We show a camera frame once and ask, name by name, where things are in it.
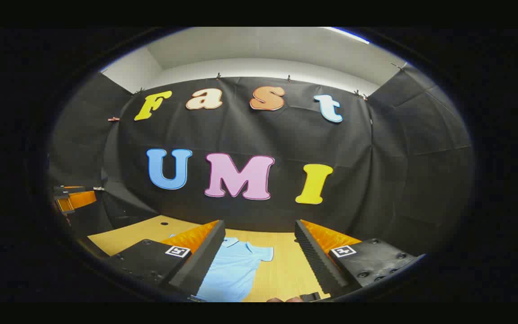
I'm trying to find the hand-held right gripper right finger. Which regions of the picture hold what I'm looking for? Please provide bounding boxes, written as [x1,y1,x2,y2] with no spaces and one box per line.
[295,219,426,298]

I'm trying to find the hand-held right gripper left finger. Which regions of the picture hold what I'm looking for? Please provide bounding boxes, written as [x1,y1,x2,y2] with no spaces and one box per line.
[104,220,226,300]

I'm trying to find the light blue T-shirt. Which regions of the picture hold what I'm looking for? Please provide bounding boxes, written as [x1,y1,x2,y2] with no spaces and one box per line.
[169,234,274,302]

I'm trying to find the black backdrop cloth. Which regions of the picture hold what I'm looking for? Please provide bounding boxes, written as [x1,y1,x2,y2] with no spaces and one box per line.
[48,67,473,257]

